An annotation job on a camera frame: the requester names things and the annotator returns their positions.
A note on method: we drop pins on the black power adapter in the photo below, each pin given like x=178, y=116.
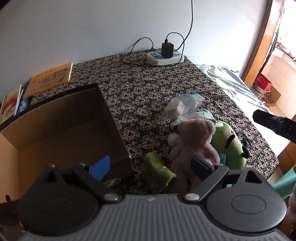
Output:
x=167, y=49

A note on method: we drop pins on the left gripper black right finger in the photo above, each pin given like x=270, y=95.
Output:
x=202, y=169

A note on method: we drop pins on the wooden door frame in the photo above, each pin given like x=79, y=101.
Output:
x=270, y=20

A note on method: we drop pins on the red cartoon cover book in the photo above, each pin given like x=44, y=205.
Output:
x=10, y=103

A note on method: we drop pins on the white plush toy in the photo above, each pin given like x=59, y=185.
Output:
x=174, y=139

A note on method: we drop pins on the blue checkered cloth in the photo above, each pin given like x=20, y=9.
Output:
x=23, y=105

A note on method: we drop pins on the light striped bed sheet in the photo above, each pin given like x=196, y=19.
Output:
x=235, y=88

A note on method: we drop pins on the pink teddy bear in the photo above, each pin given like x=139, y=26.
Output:
x=196, y=136

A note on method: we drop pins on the red box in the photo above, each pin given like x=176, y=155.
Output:
x=263, y=82

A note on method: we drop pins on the green plush toy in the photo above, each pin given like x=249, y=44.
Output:
x=232, y=151

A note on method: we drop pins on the green knitted hat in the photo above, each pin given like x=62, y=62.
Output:
x=157, y=175

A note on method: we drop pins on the brown cardboard box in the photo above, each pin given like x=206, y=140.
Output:
x=72, y=127

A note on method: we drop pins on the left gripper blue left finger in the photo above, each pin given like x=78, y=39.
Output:
x=100, y=168

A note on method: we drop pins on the yellow book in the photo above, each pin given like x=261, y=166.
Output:
x=48, y=79

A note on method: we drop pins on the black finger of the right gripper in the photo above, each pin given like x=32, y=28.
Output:
x=282, y=126

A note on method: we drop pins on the clear plastic bag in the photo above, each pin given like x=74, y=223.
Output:
x=181, y=105

